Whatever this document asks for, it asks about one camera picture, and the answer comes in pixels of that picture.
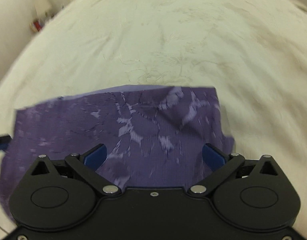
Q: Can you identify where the cream embroidered bedspread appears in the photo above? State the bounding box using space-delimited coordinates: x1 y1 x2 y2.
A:
0 0 307 238

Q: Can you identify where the red item on nightstand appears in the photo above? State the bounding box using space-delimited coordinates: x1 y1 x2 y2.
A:
30 19 44 33

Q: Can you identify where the purple patterned hooded garment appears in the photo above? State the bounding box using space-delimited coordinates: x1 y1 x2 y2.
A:
0 85 234 212

